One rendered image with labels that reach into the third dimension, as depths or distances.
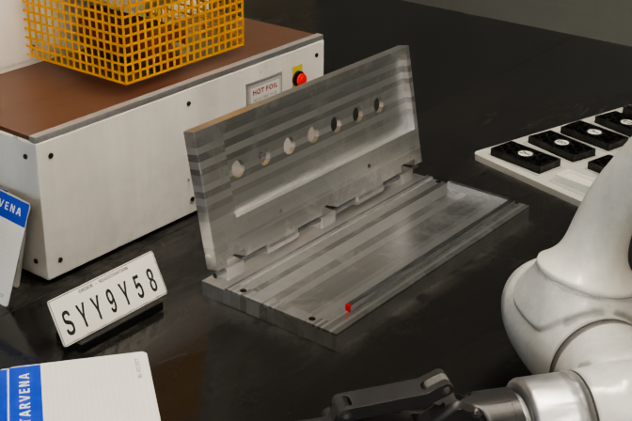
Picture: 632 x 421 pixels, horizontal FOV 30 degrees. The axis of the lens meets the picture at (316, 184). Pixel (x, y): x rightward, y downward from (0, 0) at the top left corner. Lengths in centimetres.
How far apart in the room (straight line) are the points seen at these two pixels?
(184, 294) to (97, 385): 37
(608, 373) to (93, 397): 46
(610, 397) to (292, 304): 48
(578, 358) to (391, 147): 65
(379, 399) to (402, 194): 72
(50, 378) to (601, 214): 53
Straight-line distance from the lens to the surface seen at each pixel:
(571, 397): 104
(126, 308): 140
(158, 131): 156
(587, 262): 115
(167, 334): 138
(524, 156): 183
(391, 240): 154
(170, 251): 156
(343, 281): 144
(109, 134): 150
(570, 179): 176
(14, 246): 145
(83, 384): 112
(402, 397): 98
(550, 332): 115
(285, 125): 150
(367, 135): 164
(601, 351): 109
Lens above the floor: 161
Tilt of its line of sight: 24 degrees down
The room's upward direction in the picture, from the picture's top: straight up
